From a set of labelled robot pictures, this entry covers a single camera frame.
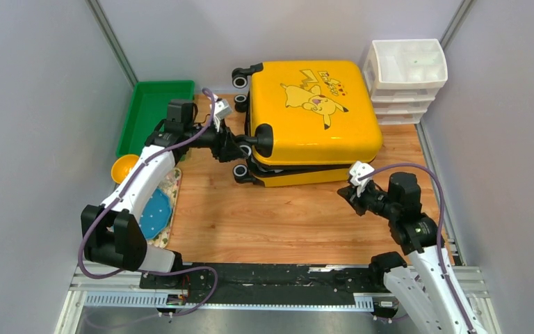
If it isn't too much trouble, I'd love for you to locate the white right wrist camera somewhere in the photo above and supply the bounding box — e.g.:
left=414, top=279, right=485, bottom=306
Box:
left=348, top=161, right=375, bottom=197

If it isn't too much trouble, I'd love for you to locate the green plastic tray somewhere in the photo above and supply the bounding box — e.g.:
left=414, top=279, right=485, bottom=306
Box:
left=115, top=80, right=195, bottom=158

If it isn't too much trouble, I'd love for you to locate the yellow Pikachu hard-shell suitcase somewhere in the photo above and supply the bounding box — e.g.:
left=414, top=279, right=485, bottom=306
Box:
left=231, top=60, right=383, bottom=187

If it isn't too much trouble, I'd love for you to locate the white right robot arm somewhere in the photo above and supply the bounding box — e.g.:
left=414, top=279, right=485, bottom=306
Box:
left=337, top=162, right=486, bottom=333

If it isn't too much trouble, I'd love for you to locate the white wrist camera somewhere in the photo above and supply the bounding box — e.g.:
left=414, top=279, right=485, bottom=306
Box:
left=212, top=98, right=232, bottom=132
left=348, top=161, right=375, bottom=197

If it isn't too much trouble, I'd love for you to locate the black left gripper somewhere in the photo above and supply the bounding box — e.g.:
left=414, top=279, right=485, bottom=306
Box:
left=184, top=115, right=248, bottom=162

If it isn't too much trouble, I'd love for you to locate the white plastic drawer organizer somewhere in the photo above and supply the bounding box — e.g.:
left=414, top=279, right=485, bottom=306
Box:
left=363, top=39, right=448, bottom=125

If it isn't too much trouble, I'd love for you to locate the blue polka dot plate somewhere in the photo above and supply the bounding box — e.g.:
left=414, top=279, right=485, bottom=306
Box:
left=138, top=188, right=172, bottom=240

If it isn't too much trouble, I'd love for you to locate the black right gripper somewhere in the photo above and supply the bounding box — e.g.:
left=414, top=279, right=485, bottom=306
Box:
left=336, top=179, right=396, bottom=220

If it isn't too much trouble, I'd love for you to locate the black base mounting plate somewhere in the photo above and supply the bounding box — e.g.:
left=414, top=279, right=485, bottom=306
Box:
left=139, top=262, right=399, bottom=318

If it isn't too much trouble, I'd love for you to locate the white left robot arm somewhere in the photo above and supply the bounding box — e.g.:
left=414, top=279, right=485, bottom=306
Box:
left=78, top=93, right=247, bottom=289

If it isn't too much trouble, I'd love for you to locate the floral placemat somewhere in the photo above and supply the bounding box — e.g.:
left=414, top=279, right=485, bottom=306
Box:
left=147, top=168, right=182, bottom=248

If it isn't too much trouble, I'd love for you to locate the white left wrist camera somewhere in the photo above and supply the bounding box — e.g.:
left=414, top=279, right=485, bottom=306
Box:
left=212, top=98, right=232, bottom=132

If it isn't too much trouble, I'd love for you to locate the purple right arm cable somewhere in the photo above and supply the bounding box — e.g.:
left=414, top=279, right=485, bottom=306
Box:
left=357, top=162, right=478, bottom=333

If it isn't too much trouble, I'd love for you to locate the aluminium frame rail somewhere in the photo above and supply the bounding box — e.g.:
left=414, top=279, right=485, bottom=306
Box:
left=55, top=254, right=501, bottom=333

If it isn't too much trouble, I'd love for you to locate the yellow bowl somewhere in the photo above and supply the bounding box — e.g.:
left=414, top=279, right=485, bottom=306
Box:
left=111, top=154, right=139, bottom=184

